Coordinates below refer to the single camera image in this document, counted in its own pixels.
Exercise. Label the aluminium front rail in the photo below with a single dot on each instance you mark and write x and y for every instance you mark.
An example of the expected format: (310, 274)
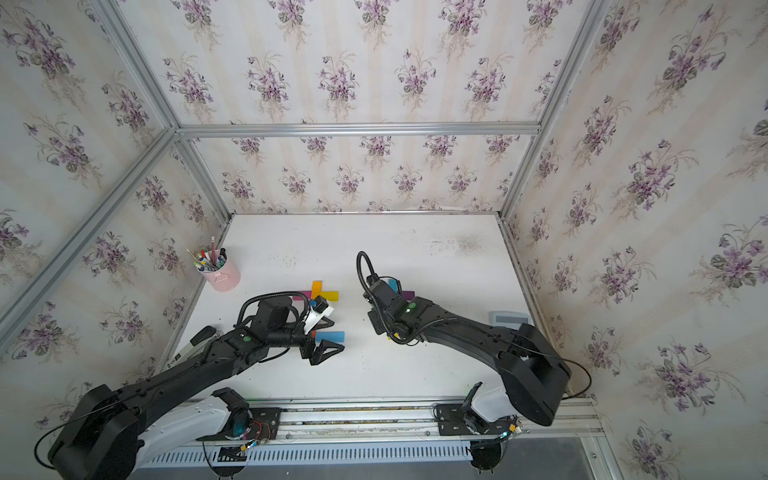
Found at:
(303, 421)

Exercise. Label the yellow block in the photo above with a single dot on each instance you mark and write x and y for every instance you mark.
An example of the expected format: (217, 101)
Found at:
(332, 296)

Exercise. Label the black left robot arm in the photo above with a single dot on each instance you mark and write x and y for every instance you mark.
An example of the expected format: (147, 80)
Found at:
(112, 432)

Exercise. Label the magenta block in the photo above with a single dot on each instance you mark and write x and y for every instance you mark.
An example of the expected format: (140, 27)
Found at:
(303, 294)

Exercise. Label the light blue calculator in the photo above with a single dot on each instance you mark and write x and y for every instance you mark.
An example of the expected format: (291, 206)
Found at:
(509, 319)

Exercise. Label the white black stapler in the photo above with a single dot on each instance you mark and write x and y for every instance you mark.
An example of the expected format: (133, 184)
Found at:
(192, 345)

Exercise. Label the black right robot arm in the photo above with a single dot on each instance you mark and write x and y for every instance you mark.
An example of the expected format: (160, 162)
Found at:
(534, 376)

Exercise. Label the pink pen cup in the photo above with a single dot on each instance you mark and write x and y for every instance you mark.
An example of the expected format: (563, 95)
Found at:
(224, 279)

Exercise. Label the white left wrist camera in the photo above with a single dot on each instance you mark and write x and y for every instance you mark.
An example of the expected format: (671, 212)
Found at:
(319, 309)

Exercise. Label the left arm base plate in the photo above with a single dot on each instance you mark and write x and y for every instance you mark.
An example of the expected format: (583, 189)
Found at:
(259, 424)

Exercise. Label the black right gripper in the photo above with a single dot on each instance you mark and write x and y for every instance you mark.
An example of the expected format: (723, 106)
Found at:
(377, 326)

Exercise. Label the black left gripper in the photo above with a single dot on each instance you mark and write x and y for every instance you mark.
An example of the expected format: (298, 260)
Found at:
(316, 357)

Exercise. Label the light blue long block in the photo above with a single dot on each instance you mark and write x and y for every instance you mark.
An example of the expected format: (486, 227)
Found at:
(336, 336)

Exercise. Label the pens in cup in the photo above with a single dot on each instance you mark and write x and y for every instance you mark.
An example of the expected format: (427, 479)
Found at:
(209, 258)

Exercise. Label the orange-yellow long block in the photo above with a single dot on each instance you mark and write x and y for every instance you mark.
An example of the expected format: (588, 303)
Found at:
(316, 289)

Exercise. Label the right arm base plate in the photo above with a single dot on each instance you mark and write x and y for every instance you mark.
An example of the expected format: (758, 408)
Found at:
(453, 420)

